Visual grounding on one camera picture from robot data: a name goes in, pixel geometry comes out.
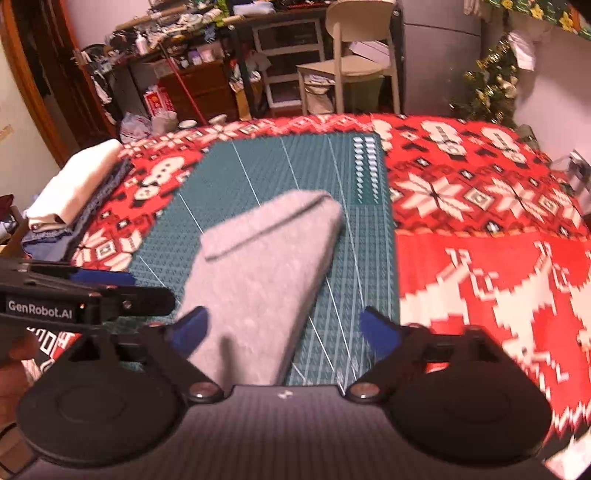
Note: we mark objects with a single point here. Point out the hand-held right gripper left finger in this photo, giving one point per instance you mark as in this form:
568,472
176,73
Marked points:
191,332

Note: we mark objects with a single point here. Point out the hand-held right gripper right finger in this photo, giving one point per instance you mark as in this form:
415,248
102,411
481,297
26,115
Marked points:
381,334

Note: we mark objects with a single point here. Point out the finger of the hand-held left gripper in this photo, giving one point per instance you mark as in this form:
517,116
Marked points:
104,278
143,300

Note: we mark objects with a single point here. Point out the grey shirt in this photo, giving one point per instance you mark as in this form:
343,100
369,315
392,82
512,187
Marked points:
268,277

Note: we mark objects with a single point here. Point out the person's left hand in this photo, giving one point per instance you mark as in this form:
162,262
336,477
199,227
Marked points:
16,383

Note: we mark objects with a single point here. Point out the folded blue jeans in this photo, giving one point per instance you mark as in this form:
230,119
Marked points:
104,189

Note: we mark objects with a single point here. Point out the folded white cloth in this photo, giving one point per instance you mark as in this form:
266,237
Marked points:
74,184

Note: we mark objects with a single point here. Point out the dark red cloth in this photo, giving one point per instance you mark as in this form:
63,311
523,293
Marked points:
5,205

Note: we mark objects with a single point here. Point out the printed white plastic bag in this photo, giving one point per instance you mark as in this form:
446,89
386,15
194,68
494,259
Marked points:
136,127

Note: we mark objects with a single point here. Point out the red patterned blanket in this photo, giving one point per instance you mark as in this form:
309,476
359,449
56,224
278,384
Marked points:
485,207

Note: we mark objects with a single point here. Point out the plain white plastic bag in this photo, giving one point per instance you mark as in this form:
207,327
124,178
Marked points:
165,122

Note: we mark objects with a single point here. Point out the blue white ceramic cup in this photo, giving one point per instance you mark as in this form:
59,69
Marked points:
187,123

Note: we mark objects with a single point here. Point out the red cardboard box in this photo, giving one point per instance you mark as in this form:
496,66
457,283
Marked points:
157,104

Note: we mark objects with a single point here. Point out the green cutting mat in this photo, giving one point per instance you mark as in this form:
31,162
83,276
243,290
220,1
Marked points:
277,166

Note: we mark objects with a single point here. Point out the brown wooden drawer cabinet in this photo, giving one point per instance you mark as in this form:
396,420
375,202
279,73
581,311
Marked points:
207,92

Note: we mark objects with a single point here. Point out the kraft paper bag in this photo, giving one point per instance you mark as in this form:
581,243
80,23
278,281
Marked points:
242,104

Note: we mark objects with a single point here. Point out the white pump bottle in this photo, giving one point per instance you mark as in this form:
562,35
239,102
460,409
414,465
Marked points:
142,45

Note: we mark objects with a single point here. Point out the white plastic drawer unit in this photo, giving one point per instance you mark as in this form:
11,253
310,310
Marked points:
284,92

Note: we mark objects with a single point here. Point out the small Christmas tree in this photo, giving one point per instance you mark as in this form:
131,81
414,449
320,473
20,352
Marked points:
491,87

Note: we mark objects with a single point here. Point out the silver refrigerator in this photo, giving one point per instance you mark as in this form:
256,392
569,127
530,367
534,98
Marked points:
438,69

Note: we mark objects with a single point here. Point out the white cardboard box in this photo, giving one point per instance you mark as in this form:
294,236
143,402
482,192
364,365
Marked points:
369,50

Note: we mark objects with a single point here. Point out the beige plastic chair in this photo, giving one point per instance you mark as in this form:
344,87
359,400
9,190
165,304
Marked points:
351,18

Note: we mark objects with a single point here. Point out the brown wooden door frame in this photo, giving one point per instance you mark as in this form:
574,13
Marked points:
25,83

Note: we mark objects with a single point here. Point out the green Christmas wall banner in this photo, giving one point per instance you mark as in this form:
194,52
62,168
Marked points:
554,11

